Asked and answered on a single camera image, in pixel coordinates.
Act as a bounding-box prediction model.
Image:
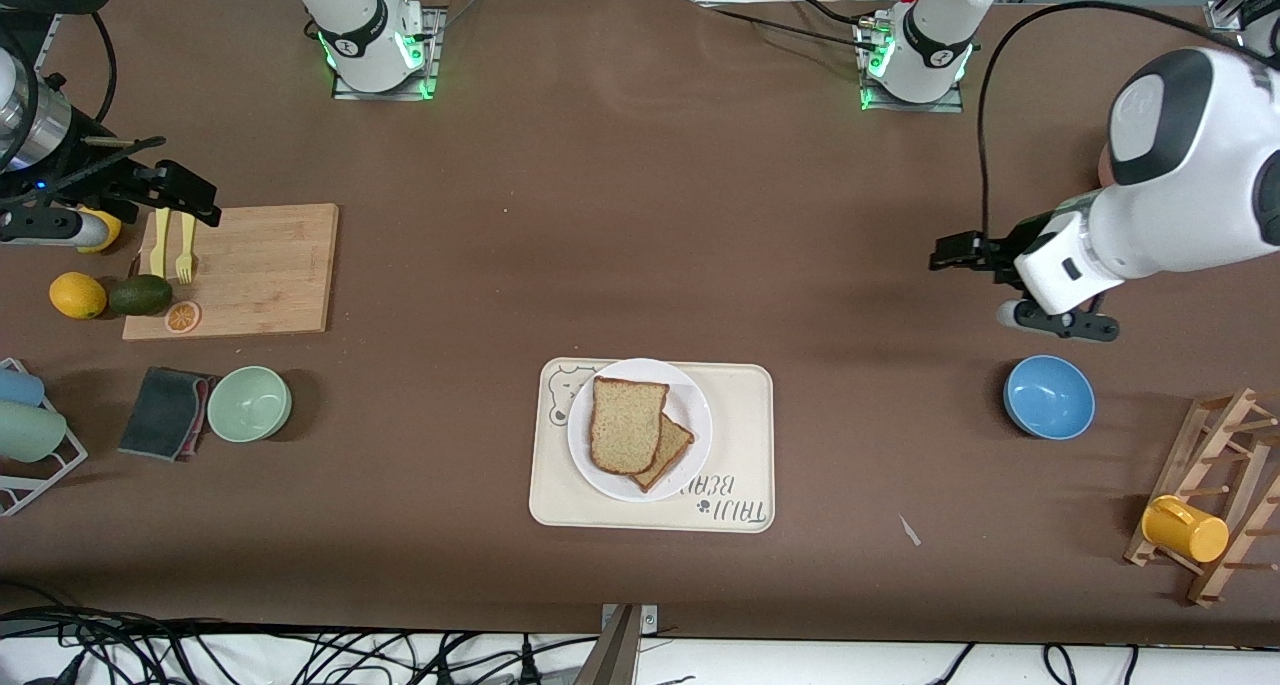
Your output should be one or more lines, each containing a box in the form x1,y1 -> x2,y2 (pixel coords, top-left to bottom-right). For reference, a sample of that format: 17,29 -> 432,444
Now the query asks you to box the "blue bowl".
1003,354 -> 1097,441

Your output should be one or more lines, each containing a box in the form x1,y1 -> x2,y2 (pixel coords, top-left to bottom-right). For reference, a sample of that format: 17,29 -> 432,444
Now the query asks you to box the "yellow lemon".
78,205 -> 123,254
49,271 -> 108,321

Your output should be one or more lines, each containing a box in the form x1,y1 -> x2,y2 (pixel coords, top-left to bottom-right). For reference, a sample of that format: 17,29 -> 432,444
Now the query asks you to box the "black floor cable bundle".
0,605 -> 601,685

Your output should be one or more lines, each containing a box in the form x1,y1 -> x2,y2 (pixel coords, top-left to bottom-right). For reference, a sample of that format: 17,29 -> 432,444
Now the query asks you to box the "yellow mug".
1141,495 -> 1231,565

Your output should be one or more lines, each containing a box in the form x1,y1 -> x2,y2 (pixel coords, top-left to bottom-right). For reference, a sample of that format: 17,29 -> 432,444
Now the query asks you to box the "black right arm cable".
90,15 -> 117,126

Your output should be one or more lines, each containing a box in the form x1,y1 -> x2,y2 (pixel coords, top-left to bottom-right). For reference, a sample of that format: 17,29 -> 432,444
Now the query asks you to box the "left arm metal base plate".
855,15 -> 966,114

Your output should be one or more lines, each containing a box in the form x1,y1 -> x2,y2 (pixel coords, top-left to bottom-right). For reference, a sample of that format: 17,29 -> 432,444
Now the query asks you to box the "pale green bowl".
206,365 -> 293,444

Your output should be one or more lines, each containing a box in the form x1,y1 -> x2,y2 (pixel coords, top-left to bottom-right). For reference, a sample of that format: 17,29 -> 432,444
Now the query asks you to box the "white wire rack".
0,357 -> 89,518

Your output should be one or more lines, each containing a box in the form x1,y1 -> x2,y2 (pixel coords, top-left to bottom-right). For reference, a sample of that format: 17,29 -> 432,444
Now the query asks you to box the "cream bear print tray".
528,357 -> 777,535

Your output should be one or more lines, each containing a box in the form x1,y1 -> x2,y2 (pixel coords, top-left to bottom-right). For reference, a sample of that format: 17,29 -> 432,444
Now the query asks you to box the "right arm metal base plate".
332,5 -> 446,101

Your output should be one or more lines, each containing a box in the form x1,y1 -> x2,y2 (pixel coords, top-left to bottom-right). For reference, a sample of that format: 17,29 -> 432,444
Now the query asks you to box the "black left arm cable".
978,2 -> 1241,241

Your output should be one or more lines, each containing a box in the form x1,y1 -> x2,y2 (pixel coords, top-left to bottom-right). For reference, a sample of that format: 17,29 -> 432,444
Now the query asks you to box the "light blue cup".
0,367 -> 47,408

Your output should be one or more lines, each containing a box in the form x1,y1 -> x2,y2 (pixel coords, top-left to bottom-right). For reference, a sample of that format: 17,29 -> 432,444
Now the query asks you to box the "black cable on table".
690,0 -> 881,66

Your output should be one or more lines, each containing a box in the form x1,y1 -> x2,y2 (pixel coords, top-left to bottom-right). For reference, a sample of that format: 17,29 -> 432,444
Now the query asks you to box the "round white plate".
567,358 -> 714,504

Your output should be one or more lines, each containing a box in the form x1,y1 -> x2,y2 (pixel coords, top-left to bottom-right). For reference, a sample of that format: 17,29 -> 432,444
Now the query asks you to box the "grey metal camera post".
597,603 -> 660,685

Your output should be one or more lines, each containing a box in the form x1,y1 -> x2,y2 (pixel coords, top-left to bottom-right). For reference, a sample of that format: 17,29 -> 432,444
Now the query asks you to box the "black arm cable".
90,15 -> 117,126
978,2 -> 1241,241

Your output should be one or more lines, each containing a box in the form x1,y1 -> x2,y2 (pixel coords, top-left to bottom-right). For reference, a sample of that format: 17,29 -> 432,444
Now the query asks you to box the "bamboo cutting board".
122,203 -> 340,342

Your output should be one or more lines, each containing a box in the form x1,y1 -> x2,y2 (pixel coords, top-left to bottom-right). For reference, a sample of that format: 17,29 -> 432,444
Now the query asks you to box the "dark green avocado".
108,274 -> 174,317

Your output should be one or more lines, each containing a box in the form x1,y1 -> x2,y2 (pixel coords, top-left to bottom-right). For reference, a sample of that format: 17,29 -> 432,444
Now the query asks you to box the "pale green cup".
0,401 -> 69,464

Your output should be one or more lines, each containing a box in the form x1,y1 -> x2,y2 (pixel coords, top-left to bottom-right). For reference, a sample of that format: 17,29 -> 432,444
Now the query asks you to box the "wooden cup drying rack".
1124,387 -> 1280,608

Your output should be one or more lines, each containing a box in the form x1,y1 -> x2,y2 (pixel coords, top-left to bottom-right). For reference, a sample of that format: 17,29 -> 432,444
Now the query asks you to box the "folded grey cloth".
117,366 -> 216,463

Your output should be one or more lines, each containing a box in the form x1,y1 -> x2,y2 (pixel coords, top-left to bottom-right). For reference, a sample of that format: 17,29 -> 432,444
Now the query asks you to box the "brown bread slice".
632,413 -> 696,494
589,376 -> 670,477

